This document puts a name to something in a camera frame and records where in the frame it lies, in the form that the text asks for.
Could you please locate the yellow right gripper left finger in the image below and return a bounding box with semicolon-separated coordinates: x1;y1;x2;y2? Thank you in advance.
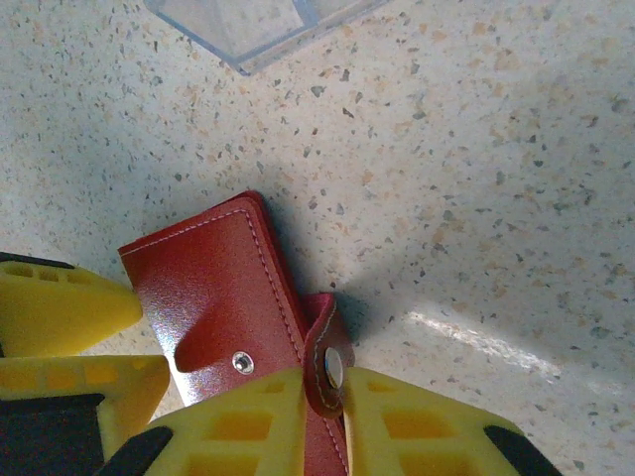
93;366;310;476

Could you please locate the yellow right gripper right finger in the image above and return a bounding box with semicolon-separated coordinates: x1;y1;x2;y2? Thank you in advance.
340;366;566;476

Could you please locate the red leather card holder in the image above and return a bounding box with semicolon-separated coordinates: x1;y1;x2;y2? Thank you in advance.
117;190;358;476

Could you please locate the clear acrylic card box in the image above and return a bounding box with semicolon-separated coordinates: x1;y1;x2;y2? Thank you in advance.
143;0;393;76

